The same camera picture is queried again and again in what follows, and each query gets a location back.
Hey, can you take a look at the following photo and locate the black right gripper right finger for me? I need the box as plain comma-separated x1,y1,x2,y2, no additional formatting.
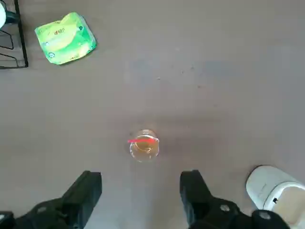
180,169,293,229

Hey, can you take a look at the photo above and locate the red plastic stirrer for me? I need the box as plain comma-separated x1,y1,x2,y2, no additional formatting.
127,138,159,145

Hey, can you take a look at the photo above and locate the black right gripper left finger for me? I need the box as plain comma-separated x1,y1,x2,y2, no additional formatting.
0,170,102,229

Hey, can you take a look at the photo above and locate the black wire rack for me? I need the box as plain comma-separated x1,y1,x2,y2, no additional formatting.
0,0,29,70

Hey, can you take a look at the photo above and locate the green tissue packet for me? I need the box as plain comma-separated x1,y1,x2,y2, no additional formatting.
34,12,98,65

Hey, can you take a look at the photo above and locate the glass beaker with yellow solution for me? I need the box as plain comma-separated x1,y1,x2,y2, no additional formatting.
125,128,161,163

